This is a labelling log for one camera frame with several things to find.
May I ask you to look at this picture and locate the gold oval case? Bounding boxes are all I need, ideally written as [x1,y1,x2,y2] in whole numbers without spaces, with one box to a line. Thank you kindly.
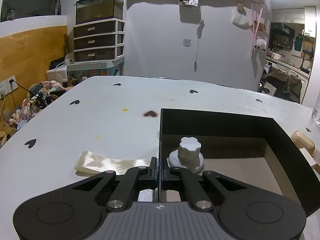
[291,131,316,157]

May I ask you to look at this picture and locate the glass aquarium tank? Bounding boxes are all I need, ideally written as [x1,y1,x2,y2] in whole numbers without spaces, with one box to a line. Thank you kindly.
[75,0,124,25]

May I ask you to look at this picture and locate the black storage box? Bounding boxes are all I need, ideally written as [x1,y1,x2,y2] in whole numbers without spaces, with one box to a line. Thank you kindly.
[159,109,319,216]

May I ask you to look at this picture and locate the white wall socket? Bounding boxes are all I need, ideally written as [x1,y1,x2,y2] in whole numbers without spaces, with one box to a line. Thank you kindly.
[0,76,18,95]

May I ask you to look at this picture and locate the white drawer cabinet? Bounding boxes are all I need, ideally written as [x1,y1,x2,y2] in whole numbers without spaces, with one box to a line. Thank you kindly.
[73,18,125,62]

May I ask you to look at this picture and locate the teal patterned cabinet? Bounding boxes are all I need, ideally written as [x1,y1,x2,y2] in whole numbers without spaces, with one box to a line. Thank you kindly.
[67,58,124,82]

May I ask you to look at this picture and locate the clear water bottle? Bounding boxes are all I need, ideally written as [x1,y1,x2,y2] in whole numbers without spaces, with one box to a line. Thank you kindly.
[311,99,320,125]

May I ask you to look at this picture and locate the pile of plush toys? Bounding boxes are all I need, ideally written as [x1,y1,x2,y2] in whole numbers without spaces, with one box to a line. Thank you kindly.
[8,79,73,129]

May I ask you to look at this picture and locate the white knob suction holder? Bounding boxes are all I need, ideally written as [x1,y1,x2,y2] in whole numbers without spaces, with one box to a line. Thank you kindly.
[168,137,204,174]

